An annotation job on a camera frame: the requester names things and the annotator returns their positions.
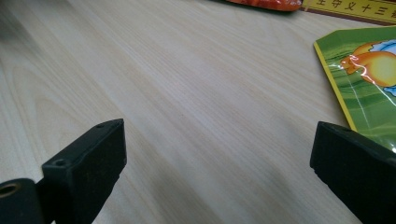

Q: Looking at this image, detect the yellow and maroon box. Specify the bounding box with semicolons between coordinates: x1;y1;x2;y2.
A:
300;0;396;27

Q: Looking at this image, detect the green glossy snack packet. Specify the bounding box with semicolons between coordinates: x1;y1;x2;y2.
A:
313;25;396;154

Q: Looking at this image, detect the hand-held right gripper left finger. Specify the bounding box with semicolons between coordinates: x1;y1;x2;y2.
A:
41;118;128;224

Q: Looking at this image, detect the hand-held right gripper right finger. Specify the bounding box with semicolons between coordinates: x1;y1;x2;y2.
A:
309;120;396;224

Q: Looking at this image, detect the orange plastic packet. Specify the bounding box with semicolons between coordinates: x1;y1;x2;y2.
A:
225;0;304;13

